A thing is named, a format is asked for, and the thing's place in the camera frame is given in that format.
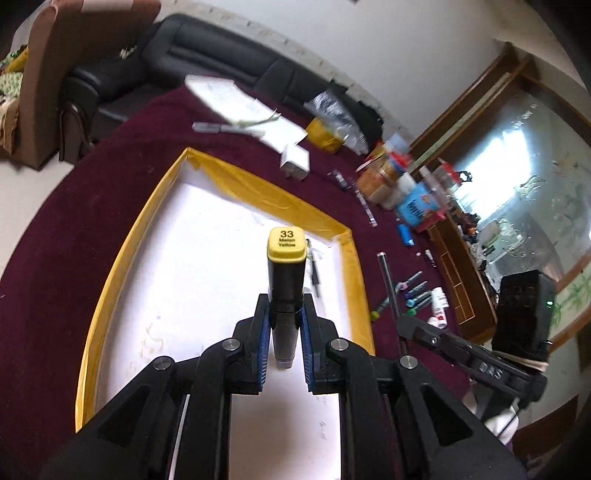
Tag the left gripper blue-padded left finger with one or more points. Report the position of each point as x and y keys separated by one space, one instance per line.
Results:
x=172 y=419

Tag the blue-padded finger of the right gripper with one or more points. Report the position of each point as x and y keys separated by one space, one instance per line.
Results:
x=418 y=331

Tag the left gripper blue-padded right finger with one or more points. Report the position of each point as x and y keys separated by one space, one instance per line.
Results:
x=397 y=422

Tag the white bottle red label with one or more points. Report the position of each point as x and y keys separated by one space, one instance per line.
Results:
x=439 y=299

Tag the black marker pink cap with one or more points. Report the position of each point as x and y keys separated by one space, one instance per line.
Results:
x=406 y=284

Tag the black marker blue cap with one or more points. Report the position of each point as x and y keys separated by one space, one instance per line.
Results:
x=416 y=290

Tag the clear-capped black gel pen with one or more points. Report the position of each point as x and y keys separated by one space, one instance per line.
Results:
x=391 y=292

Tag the black barcode pen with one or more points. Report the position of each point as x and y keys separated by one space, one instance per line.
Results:
x=315 y=278

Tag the black marker yellow caps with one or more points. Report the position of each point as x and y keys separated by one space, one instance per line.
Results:
x=287 y=253

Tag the white bottle orange cap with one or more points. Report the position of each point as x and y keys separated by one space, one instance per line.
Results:
x=438 y=319

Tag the black marker cyan cap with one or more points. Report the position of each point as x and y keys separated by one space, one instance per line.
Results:
x=412 y=302

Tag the black marker yellow-white cap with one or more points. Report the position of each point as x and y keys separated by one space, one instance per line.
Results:
x=379 y=310

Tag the wooden brick-pattern cabinet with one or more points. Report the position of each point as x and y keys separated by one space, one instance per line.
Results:
x=470 y=301

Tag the nail clipper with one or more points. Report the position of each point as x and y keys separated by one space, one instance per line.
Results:
x=430 y=257

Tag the clear syringe pen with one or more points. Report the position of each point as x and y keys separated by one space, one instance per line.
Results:
x=365 y=206

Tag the white plastic tub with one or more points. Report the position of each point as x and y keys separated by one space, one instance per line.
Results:
x=401 y=189

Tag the orange labelled jar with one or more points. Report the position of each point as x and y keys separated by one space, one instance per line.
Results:
x=375 y=183

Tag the gold-taped white box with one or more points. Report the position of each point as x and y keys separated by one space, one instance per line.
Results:
x=192 y=265

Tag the stacked coloured tape rolls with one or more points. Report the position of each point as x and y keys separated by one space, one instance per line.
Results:
x=383 y=153

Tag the white charger plug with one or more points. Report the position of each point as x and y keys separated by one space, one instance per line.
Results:
x=295 y=162

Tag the gold tape roll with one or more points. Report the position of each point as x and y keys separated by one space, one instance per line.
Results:
x=319 y=135

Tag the white pen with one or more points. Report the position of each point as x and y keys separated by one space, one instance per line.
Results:
x=215 y=128

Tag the white papers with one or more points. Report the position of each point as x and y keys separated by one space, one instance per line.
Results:
x=240 y=110

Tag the black leather sofa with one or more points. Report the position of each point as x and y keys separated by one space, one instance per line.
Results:
x=97 y=97

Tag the brown armchair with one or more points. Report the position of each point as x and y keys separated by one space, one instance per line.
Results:
x=63 y=35

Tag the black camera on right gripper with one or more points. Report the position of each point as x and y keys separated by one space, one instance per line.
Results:
x=524 y=314

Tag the blue battery pack with wire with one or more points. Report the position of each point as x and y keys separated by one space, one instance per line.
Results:
x=406 y=235

